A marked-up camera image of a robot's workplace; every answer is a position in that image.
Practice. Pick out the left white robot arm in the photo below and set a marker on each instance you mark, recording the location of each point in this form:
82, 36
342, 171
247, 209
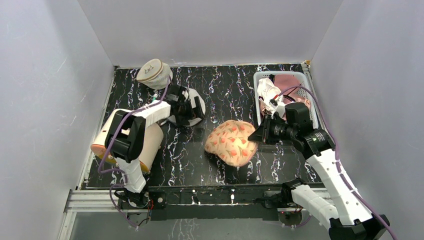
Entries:
128, 135

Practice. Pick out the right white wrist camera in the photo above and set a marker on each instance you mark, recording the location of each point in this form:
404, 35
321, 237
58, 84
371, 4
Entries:
277, 108

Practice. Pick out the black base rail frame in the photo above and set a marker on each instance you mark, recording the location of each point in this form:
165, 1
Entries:
160, 203

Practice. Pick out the white plastic basket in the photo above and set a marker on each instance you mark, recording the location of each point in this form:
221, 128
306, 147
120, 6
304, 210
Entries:
303, 82

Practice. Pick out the small green white tube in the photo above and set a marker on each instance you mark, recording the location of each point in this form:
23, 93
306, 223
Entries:
154, 97

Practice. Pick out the peach floral mesh laundry bag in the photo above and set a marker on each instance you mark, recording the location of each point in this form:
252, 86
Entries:
229, 141

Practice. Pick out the white bra in basket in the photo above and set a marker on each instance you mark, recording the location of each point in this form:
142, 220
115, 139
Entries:
266, 91

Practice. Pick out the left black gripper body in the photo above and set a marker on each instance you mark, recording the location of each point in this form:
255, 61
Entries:
186, 112

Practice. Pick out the pink satin garment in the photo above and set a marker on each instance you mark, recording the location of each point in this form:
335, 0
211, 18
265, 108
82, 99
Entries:
289, 87

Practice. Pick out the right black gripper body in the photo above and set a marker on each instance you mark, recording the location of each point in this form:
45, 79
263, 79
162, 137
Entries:
265, 129

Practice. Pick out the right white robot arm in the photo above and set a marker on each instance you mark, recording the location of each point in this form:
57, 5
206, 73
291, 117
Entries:
347, 217

